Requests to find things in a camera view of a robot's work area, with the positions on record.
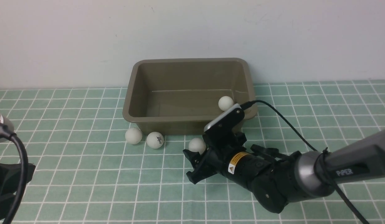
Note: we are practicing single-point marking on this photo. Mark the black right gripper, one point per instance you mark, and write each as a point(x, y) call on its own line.
point(253, 170)

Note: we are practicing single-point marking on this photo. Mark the plain white ball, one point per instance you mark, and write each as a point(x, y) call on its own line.
point(133, 136)
point(225, 102)
point(197, 145)

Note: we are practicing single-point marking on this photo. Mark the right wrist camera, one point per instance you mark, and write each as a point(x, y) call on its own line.
point(219, 131)

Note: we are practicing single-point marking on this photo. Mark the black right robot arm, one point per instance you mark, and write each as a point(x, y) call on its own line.
point(276, 179)

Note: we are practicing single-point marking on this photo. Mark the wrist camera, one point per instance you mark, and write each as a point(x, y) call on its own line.
point(6, 128)
point(219, 131)

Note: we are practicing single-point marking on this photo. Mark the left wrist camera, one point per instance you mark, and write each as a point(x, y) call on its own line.
point(6, 128)

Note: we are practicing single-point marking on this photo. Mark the olive plastic bin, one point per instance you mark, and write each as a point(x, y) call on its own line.
point(180, 96)

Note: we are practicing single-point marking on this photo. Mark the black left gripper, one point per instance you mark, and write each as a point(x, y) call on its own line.
point(9, 183)

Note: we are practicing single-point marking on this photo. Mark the green checkered tablecloth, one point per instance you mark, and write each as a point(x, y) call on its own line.
point(86, 172)

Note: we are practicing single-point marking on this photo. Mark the white logo ball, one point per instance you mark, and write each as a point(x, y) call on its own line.
point(155, 140)

